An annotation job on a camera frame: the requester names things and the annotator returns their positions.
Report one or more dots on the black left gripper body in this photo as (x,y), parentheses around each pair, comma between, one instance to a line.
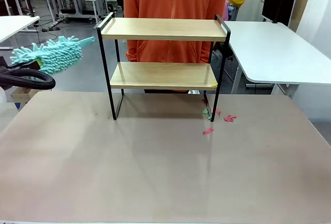
(3,63)

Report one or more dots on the teal microfibre duster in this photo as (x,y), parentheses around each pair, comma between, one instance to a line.
(59,53)

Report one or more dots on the open cardboard box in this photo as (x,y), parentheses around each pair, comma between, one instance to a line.
(26,94)

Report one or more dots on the white office desk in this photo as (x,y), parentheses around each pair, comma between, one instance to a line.
(15,24)
(274,53)

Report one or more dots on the green paper scrap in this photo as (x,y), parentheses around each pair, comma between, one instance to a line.
(209,117)
(206,110)

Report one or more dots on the black office chair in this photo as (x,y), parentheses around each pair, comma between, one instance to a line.
(223,58)

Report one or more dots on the black computer monitor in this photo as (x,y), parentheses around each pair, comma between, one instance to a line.
(279,4)

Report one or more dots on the brown cardboard sheet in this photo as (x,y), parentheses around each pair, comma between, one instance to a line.
(303,1)

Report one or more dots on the two-tier wooden shelf black frame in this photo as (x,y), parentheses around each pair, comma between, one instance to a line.
(163,33)

